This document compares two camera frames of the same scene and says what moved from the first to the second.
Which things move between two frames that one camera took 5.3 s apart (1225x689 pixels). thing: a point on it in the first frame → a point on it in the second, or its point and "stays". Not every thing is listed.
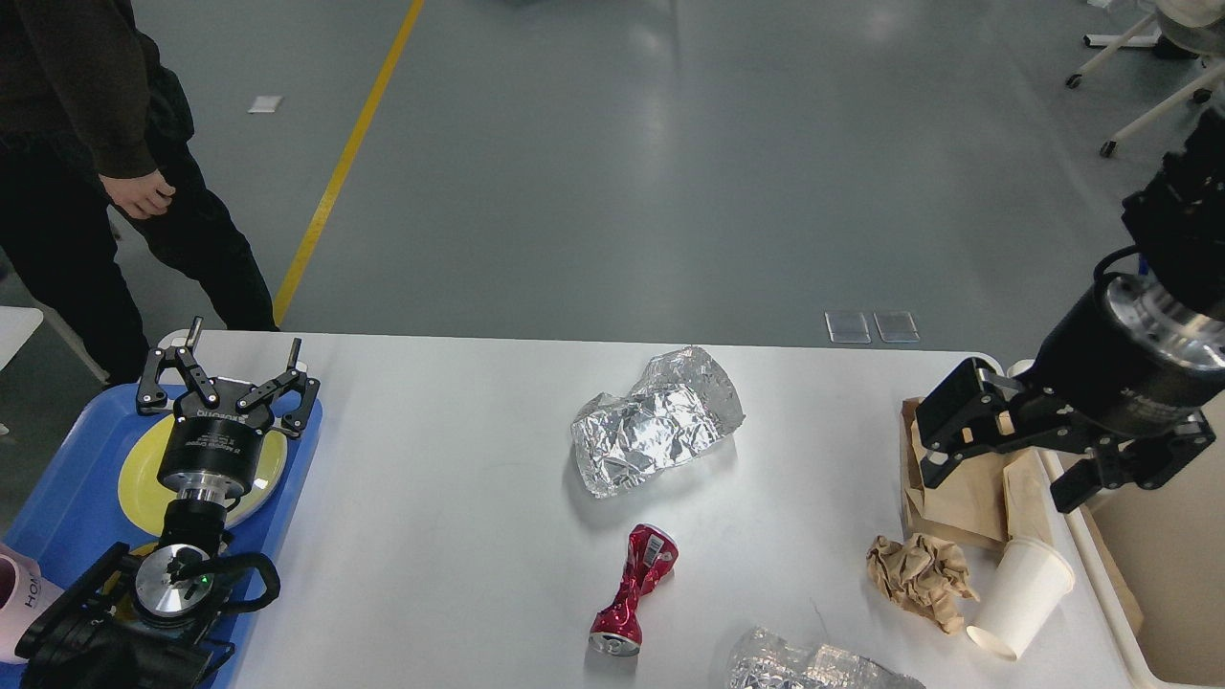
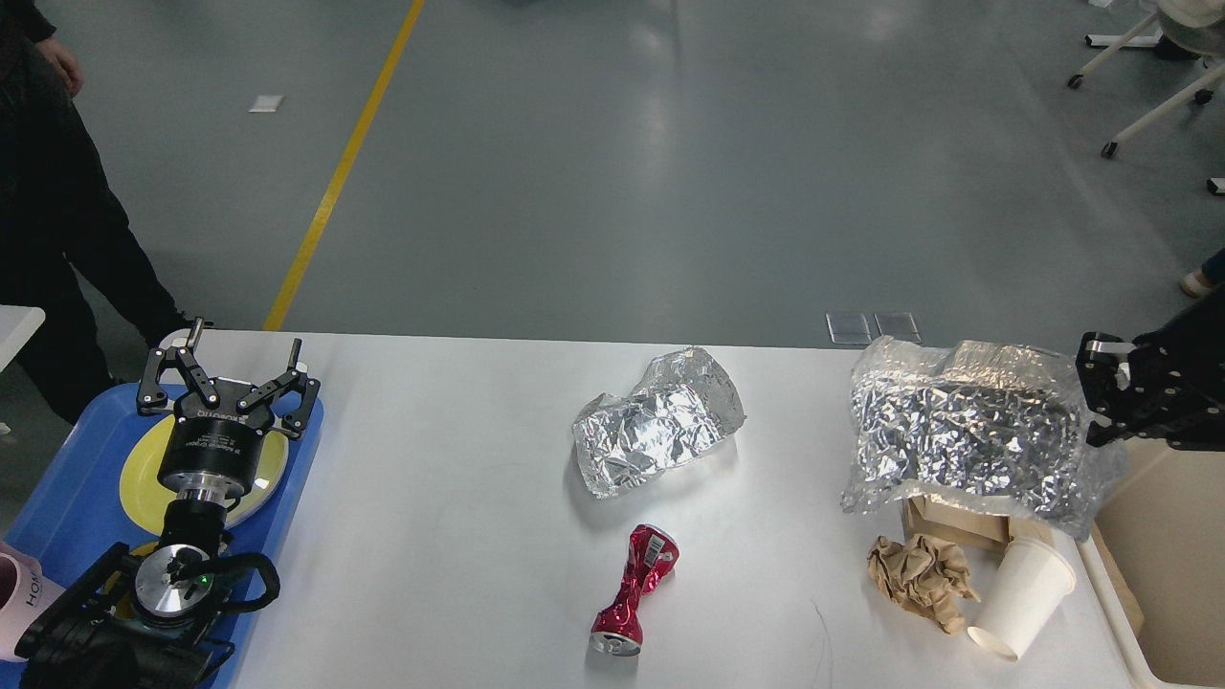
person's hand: [143, 196] → [68, 66]
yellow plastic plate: [145, 499] stays
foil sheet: [682, 401] stays
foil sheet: [763, 658] → [1001, 422]
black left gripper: [212, 455] stays
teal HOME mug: [120, 573] stays
